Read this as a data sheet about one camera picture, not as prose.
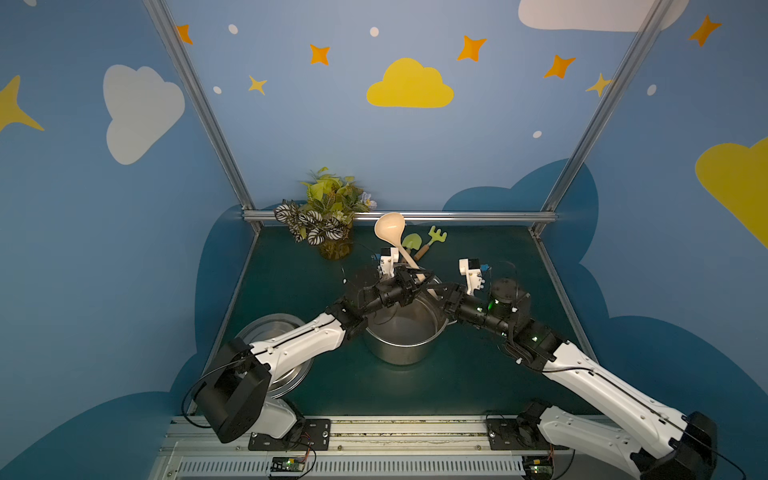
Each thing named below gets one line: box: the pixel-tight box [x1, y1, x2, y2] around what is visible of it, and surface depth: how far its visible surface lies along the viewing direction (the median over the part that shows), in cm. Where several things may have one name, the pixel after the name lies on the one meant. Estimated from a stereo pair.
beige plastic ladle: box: [375, 212, 439, 299], surface depth 80 cm
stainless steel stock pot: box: [365, 294, 457, 366], surface depth 88 cm
